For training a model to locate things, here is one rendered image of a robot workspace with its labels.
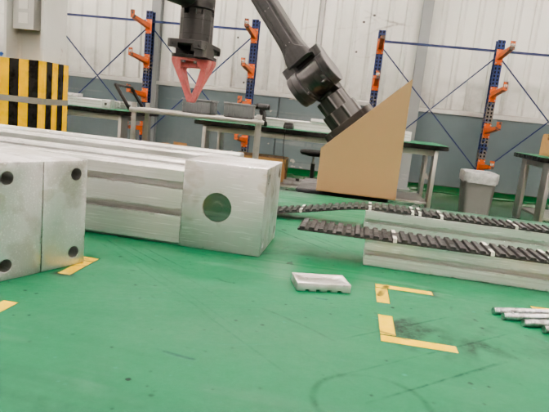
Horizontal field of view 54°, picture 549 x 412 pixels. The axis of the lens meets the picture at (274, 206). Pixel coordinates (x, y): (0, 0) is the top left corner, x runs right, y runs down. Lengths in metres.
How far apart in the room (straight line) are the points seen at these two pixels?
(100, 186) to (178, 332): 0.28
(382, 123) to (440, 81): 7.25
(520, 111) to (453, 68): 1.16
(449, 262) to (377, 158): 0.55
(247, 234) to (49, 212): 0.20
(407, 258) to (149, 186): 0.29
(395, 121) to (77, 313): 0.84
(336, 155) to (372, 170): 0.08
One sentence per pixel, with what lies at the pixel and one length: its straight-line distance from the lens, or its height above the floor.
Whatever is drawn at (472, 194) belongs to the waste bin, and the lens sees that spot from 5.65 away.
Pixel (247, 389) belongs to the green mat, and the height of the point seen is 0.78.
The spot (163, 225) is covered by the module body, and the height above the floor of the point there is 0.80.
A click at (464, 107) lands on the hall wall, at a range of 8.44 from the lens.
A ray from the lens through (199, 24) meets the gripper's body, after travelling 0.94.
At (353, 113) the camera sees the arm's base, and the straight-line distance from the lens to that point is 1.21.
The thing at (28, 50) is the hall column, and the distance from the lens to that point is 4.15.
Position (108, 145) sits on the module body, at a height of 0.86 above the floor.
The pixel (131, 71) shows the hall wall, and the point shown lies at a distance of 9.02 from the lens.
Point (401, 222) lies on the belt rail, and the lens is 0.78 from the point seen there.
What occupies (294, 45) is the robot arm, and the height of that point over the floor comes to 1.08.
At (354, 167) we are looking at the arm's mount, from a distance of 1.12.
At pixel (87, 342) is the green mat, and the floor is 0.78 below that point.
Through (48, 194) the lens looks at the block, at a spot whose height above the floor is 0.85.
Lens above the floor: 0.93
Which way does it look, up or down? 10 degrees down
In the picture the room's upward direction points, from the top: 6 degrees clockwise
